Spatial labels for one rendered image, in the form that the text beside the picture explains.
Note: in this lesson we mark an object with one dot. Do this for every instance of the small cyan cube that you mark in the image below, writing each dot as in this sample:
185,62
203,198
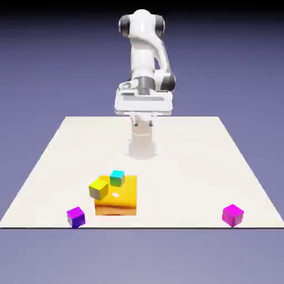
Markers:
117,178

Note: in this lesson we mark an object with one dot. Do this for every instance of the small magenta cube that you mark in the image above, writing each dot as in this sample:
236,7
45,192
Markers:
232,215

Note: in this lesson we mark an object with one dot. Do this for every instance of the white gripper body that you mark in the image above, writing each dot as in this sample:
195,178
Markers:
143,102

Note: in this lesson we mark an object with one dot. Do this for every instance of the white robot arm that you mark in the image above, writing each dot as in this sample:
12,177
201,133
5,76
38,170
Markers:
142,44

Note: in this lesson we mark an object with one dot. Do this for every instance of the large orange box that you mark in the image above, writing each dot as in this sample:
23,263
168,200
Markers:
117,197

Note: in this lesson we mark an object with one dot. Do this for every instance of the small yellow cube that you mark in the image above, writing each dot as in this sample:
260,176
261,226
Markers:
98,188

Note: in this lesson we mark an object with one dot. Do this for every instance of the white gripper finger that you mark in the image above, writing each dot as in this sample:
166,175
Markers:
150,121
135,121

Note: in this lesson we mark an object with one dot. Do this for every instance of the small purple cube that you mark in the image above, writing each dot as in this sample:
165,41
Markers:
75,217

